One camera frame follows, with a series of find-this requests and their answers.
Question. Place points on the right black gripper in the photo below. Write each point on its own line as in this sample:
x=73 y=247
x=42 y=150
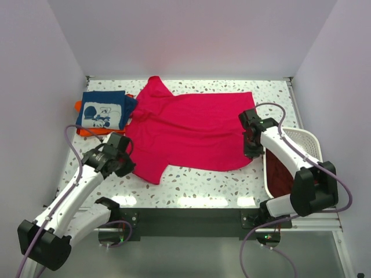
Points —
x=251 y=153

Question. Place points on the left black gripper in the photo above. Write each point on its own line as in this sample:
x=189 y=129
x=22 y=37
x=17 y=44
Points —
x=129 y=168

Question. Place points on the pink t shirt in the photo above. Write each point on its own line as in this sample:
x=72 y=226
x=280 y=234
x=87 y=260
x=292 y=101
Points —
x=200 y=131

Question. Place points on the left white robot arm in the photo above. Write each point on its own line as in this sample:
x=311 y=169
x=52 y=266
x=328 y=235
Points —
x=50 y=237

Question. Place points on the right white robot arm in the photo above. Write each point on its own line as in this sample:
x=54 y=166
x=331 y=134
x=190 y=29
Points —
x=314 y=185

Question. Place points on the folded orange t shirt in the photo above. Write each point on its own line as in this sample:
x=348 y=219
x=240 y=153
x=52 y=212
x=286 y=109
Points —
x=87 y=131

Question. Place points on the folded blue t shirt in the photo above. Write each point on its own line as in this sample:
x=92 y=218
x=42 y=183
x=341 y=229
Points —
x=101 y=110

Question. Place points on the white laundry basket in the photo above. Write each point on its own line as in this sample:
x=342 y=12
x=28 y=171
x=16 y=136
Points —
x=305 y=140

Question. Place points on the dark red t shirt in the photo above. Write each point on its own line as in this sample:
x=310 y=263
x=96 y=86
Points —
x=279 y=179

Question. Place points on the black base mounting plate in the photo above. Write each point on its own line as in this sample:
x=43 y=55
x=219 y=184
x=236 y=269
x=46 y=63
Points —
x=184 y=222

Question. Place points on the silver aluminium frame rail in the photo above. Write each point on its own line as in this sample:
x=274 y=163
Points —
x=327 y=221

